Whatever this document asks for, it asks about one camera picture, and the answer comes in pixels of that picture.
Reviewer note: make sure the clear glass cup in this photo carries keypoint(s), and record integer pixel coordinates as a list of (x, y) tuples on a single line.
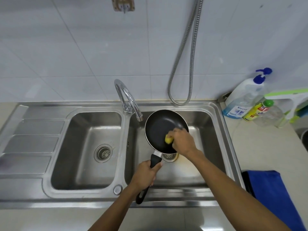
[(270, 116)]

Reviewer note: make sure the yellow sponge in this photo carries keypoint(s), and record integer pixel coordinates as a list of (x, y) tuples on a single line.
[(169, 140)]

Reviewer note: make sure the brown adhesive wall hook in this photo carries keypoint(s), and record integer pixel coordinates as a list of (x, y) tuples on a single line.
[(122, 3)]

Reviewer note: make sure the metal sink strainer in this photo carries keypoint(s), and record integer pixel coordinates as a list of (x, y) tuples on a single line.
[(103, 153), (169, 157)]

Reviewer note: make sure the medium black frying pan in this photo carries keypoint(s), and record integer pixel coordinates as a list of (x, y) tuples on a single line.
[(303, 139)]

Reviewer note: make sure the green white squeegee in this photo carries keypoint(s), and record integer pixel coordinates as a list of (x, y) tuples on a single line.
[(288, 94)]

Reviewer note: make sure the person's left forearm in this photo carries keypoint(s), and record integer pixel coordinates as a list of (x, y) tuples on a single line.
[(115, 211)]

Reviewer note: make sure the clear pump soap bottle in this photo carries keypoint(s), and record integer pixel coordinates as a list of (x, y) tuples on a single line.
[(240, 98)]

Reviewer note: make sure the blue microfibre cloth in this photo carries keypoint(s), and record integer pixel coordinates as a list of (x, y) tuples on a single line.
[(272, 194)]

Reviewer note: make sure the person's right forearm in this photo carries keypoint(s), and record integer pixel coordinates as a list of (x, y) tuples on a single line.
[(235, 192)]

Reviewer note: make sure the small black frying pan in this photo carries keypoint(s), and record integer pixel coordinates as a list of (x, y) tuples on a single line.
[(158, 125)]

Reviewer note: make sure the stainless steel double sink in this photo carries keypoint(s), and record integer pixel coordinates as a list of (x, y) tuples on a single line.
[(79, 132)]

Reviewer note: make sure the small yellow bottle green cap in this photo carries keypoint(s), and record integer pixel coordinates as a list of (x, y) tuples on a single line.
[(256, 111)]

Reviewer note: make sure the person's right hand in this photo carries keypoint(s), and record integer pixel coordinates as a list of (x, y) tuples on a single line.
[(184, 143)]

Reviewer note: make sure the person's left hand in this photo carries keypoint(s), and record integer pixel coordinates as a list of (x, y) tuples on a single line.
[(144, 175)]

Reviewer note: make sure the chrome faucet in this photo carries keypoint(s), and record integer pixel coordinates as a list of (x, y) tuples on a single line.
[(130, 98)]

